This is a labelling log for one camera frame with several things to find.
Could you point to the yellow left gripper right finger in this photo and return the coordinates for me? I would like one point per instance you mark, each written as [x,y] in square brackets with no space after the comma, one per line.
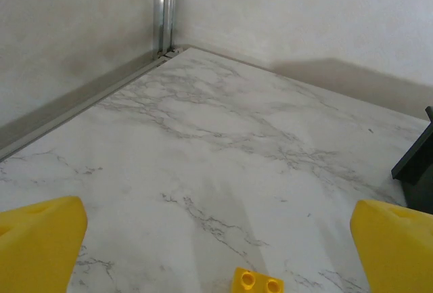
[395,252]

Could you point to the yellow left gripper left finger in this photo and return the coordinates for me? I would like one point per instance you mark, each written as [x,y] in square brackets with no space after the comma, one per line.
[34,249]

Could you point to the yellow lego brick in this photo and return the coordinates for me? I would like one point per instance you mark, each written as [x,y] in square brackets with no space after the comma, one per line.
[243,284]

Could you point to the black bin with blue legos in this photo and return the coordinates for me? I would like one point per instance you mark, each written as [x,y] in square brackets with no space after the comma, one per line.
[417,161]

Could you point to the aluminium side frame rail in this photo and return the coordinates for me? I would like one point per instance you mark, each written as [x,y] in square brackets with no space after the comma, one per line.
[67,108]

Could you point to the aluminium frame post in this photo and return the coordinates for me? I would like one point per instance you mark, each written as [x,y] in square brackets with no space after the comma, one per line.
[165,8]

